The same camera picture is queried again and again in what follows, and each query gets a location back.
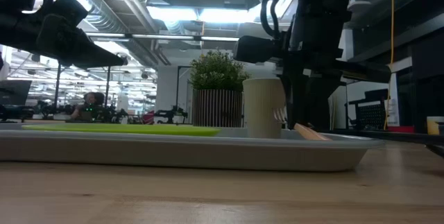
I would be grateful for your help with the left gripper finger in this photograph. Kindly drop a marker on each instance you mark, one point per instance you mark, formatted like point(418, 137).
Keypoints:
point(104, 59)

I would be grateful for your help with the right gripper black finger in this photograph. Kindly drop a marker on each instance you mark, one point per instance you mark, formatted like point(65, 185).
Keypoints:
point(298, 102)
point(320, 106)

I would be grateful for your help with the white ribbed cup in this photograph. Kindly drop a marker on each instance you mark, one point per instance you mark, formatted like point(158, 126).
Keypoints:
point(260, 106)

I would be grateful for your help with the lime green plate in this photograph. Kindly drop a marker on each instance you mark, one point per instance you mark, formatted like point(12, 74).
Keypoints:
point(121, 129)

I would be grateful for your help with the background black robot arm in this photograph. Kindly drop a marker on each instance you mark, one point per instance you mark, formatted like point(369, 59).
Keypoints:
point(171, 114)

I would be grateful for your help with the grey plastic tray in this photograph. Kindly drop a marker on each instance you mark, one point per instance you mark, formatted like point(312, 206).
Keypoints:
point(173, 154)

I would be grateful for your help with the person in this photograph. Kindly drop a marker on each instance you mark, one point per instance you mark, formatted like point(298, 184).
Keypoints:
point(88, 107)

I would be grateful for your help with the black pegboard cart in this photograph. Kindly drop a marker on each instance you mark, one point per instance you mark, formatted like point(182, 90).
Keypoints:
point(373, 113)

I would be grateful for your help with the dark computer monitor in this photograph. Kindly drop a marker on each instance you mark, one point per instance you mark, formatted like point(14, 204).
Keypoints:
point(14, 92)

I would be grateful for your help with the long ceiling light tube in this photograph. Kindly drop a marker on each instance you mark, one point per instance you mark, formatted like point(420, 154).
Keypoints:
point(163, 37)

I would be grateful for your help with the dark striped plant pot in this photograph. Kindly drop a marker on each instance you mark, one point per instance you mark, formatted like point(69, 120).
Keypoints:
point(216, 109)

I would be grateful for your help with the red container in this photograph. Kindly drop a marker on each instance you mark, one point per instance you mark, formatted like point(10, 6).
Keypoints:
point(400, 129)

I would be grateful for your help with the artificial green plant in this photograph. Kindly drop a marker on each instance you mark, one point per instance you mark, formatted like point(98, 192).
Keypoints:
point(218, 71)

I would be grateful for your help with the silver ceiling duct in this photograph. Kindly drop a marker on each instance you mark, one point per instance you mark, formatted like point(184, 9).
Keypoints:
point(107, 19)

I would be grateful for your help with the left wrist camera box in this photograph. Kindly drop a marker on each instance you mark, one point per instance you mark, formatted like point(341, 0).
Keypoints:
point(69, 9)

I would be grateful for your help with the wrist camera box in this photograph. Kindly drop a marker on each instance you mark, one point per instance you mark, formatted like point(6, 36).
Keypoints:
point(69, 9)
point(253, 49)

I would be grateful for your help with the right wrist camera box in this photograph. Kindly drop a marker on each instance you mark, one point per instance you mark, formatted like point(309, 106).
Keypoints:
point(253, 49)

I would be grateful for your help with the black aluminium table frame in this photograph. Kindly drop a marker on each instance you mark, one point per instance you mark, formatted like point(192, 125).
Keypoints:
point(399, 136)

